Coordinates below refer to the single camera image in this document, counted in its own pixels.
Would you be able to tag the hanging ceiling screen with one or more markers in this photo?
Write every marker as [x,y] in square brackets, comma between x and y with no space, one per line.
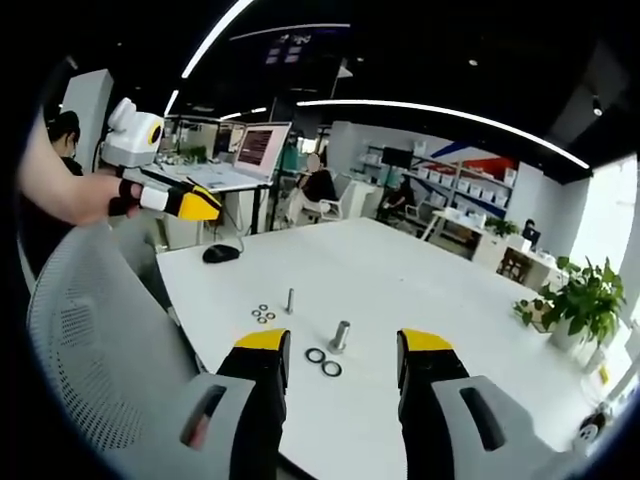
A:
[287,50]

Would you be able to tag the person's left hand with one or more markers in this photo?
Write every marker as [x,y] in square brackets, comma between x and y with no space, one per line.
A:
[95,197]

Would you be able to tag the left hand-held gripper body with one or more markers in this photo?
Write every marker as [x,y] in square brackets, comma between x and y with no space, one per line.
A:
[131,137]

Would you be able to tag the white chair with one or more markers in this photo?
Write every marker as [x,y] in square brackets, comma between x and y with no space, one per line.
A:
[340,202]

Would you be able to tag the thick threaded stud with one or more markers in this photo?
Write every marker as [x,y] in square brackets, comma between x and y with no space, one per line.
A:
[340,337]

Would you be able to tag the black computer mouse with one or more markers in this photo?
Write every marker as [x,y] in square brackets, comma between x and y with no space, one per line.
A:
[220,253]

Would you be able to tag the black monitor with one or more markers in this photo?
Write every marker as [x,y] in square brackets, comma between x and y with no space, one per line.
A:
[397,157]

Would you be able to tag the shelf with white bins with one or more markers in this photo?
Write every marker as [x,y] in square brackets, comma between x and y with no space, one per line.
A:
[465,187]

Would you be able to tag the grey mesh office chair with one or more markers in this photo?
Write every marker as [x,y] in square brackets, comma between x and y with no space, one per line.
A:
[100,320]

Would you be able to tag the short ceiling light strip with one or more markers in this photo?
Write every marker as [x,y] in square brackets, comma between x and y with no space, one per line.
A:
[171,102]

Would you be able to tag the curved ceiling light strip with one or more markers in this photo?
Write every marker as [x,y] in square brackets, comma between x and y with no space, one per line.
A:
[215,35]

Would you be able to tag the large black washer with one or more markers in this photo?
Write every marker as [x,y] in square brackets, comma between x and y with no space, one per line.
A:
[315,355]
[332,369]

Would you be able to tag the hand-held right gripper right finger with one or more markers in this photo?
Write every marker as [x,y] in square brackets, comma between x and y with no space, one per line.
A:
[430,365]

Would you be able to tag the person's head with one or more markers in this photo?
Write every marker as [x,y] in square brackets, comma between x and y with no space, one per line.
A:
[64,127]

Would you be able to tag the black white wheel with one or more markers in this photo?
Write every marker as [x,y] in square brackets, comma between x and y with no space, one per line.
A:
[592,426]

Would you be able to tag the small green plant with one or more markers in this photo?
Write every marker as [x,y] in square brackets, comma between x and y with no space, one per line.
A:
[502,227]

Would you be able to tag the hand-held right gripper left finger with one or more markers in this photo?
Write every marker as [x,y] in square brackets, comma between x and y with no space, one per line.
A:
[260,360]

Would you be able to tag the potted green plant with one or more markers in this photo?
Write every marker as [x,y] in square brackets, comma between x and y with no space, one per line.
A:
[585,300]

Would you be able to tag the white standing desk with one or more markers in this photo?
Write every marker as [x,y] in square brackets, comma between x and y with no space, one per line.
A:
[230,192]

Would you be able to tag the long ceiling light strip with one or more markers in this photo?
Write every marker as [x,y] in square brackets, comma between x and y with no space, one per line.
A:
[450,116]

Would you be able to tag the wooden stool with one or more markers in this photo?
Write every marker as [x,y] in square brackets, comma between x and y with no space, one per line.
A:
[514,264]

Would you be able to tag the white side desk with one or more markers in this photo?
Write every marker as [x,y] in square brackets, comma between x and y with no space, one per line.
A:
[460,225]

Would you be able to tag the open silver laptop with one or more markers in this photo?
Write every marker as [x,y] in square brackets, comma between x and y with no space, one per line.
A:
[250,160]

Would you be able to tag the thin threaded stud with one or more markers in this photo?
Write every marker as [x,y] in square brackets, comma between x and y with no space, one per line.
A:
[289,301]

